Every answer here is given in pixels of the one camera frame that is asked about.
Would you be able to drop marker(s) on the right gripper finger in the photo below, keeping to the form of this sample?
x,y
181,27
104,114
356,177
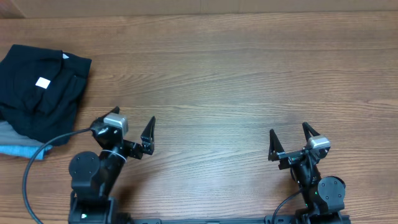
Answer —
x,y
275,147
309,131

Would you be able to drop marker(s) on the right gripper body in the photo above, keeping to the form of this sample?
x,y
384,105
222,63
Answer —
x,y
294,154

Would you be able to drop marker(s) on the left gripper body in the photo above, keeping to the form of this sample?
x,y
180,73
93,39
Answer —
x,y
132,149

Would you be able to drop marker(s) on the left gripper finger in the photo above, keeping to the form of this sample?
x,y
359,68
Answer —
x,y
115,110
147,137

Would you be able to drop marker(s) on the black t-shirt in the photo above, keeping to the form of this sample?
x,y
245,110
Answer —
x,y
41,90

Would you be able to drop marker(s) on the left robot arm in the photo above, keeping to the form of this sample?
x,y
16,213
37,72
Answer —
x,y
94,175

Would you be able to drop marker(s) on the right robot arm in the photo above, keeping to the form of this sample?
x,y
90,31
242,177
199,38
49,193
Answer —
x,y
323,196

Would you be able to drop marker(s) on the folded blue garment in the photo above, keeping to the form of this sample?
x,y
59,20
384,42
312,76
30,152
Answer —
x,y
24,151

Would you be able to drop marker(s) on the folded grey garment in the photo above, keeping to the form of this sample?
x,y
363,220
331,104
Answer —
x,y
9,137

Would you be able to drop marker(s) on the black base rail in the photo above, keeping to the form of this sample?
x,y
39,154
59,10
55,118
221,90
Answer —
x,y
211,221

